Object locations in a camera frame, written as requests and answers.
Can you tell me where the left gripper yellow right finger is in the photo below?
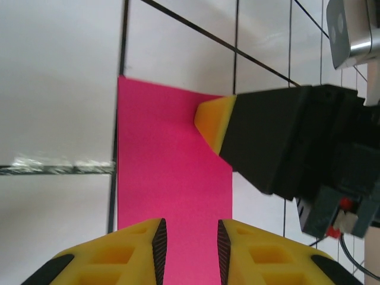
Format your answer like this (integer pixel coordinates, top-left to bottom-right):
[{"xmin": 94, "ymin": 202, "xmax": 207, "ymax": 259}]
[{"xmin": 217, "ymin": 218, "xmax": 363, "ymax": 285}]

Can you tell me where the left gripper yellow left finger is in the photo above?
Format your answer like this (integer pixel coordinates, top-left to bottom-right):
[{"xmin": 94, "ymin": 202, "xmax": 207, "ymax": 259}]
[{"xmin": 25, "ymin": 218, "xmax": 167, "ymax": 285}]

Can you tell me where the pink paper sheet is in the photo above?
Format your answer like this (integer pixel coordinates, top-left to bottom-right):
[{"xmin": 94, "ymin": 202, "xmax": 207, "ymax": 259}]
[{"xmin": 117, "ymin": 76, "xmax": 238, "ymax": 285}]

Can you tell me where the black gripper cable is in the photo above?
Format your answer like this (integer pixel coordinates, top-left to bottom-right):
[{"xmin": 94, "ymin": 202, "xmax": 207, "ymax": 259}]
[{"xmin": 340, "ymin": 233, "xmax": 380, "ymax": 277}]

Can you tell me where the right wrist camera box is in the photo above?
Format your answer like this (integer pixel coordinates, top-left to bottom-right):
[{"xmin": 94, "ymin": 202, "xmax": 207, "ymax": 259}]
[{"xmin": 325, "ymin": 0, "xmax": 380, "ymax": 71}]

